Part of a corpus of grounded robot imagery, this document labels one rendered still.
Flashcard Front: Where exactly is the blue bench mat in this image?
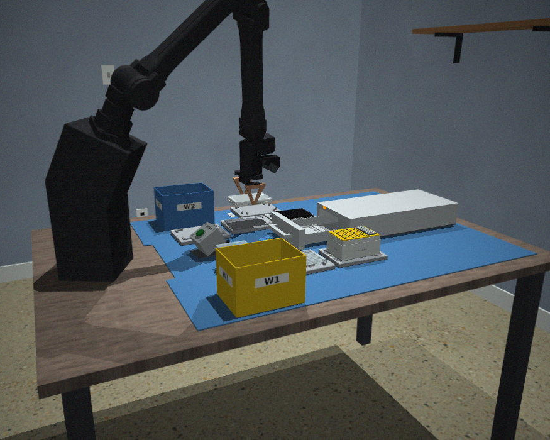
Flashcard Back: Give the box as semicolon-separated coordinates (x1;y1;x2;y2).
130;209;537;331

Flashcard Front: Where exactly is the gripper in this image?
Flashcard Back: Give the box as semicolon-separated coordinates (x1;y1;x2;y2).
233;157;265;205

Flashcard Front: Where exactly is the yellow open-top bin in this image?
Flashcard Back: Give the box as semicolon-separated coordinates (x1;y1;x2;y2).
216;238;307;318

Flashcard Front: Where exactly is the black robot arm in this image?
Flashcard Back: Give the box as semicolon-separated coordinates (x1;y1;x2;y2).
89;0;280;175

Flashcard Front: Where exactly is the blue open-top bin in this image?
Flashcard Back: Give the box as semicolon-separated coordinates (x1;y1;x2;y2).
154;182;215;231

